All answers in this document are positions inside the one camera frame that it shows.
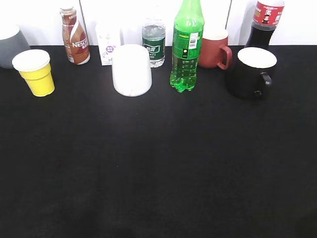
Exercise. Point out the green Sprite soda bottle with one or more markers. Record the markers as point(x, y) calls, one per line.
point(186, 45)

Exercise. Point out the yellow paper cup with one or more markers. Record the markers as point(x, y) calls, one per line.
point(34, 67)

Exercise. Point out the white ceramic cup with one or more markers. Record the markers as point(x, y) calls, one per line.
point(131, 70)

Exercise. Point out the clear Cestbon water bottle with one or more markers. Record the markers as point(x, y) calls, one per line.
point(153, 39)

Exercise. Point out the grey round cup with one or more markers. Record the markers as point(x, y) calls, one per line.
point(12, 42)

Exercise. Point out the small white milk carton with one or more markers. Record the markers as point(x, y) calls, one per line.
point(109, 39)

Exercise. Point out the brown Nescafe coffee bottle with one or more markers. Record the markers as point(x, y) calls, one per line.
point(74, 36)

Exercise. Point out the cola bottle red label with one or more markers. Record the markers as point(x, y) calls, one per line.
point(265, 20)

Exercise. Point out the red mug with handle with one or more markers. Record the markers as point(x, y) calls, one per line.
point(215, 51)

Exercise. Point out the black mug with handle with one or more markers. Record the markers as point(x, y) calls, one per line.
point(250, 76)

